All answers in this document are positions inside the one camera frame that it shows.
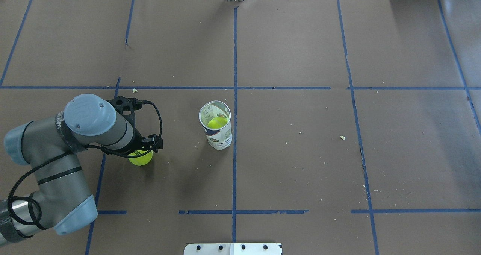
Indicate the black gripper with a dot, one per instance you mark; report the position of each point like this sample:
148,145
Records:
138,141

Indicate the yellow-green tennis ball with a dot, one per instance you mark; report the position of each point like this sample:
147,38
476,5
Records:
140,157

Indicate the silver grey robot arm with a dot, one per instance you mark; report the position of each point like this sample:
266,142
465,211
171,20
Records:
54,193

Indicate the clear tennis ball can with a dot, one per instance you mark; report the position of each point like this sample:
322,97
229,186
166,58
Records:
219,138

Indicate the tennis ball inside can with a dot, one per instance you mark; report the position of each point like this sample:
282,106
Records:
217,123

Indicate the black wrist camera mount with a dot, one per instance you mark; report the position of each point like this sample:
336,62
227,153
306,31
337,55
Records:
126,106

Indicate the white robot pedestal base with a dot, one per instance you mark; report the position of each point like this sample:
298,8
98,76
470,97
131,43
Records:
233,249

